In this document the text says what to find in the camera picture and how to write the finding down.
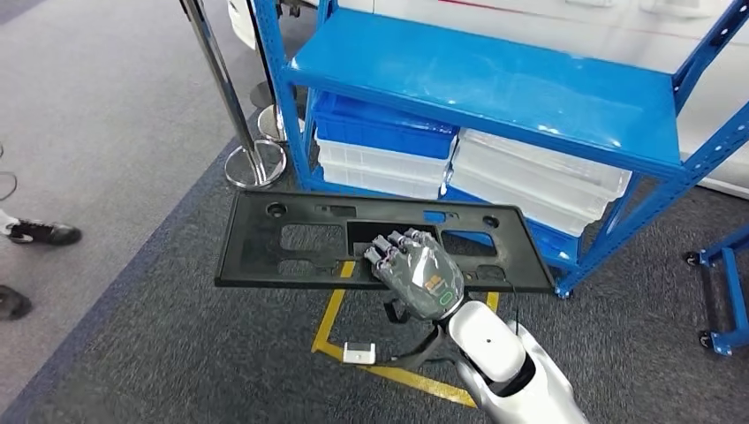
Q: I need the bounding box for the blue plastic bin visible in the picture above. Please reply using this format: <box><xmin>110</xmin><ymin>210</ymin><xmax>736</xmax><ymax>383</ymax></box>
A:
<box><xmin>313</xmin><ymin>90</ymin><xmax>458</xmax><ymax>160</ymax></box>

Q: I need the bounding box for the black stanchion post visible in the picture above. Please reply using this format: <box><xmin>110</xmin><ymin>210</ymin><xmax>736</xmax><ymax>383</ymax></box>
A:
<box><xmin>244</xmin><ymin>0</ymin><xmax>297</xmax><ymax>110</ymax></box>

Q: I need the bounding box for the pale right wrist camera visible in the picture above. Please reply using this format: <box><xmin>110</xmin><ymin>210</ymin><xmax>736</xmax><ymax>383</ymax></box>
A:
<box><xmin>342</xmin><ymin>342</ymin><xmax>377</xmax><ymax>365</ymax></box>

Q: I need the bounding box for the blue metal shelf rack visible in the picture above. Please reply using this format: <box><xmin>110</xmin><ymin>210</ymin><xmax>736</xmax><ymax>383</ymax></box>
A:
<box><xmin>251</xmin><ymin>0</ymin><xmax>749</xmax><ymax>299</ymax></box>

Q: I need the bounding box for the white plastic tray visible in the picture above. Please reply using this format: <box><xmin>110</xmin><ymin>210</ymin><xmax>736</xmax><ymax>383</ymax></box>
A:
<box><xmin>455</xmin><ymin>127</ymin><xmax>633</xmax><ymax>201</ymax></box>
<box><xmin>447</xmin><ymin>175</ymin><xmax>594</xmax><ymax>239</ymax></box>
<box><xmin>450</xmin><ymin>153</ymin><xmax>613</xmax><ymax>221</ymax></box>
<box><xmin>320</xmin><ymin>163</ymin><xmax>446</xmax><ymax>201</ymax></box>
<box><xmin>315</xmin><ymin>137</ymin><xmax>455</xmax><ymax>184</ymax></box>

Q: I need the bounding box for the person's foot in black shoe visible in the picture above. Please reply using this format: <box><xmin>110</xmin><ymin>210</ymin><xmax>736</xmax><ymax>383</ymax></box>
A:
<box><xmin>0</xmin><ymin>208</ymin><xmax>83</xmax><ymax>247</ymax></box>
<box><xmin>0</xmin><ymin>284</ymin><xmax>34</xmax><ymax>322</ymax></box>

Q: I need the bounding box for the blue wheeled metal frame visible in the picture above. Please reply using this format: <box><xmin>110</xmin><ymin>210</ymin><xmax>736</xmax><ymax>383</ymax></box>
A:
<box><xmin>685</xmin><ymin>224</ymin><xmax>749</xmax><ymax>358</ymax></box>

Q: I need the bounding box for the black plastic frame part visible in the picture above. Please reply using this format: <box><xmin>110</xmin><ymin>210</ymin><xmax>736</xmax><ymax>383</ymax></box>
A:
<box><xmin>215</xmin><ymin>190</ymin><xmax>556</xmax><ymax>295</ymax></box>

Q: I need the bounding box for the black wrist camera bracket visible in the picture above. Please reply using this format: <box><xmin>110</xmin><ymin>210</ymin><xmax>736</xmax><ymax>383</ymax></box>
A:
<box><xmin>374</xmin><ymin>298</ymin><xmax>464</xmax><ymax>371</ymax></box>

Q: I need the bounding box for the white car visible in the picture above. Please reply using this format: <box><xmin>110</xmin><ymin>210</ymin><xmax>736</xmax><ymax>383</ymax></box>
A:
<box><xmin>228</xmin><ymin>0</ymin><xmax>749</xmax><ymax>201</ymax></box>

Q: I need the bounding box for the chrome stanchion post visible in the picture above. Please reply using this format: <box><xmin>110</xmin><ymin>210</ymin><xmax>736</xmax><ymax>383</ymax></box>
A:
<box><xmin>257</xmin><ymin>103</ymin><xmax>306</xmax><ymax>143</ymax></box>
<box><xmin>178</xmin><ymin>0</ymin><xmax>288</xmax><ymax>190</ymax></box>

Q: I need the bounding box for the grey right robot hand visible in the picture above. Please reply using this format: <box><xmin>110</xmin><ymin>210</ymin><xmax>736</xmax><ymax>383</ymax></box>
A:
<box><xmin>362</xmin><ymin>228</ymin><xmax>466</xmax><ymax>322</ymax></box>

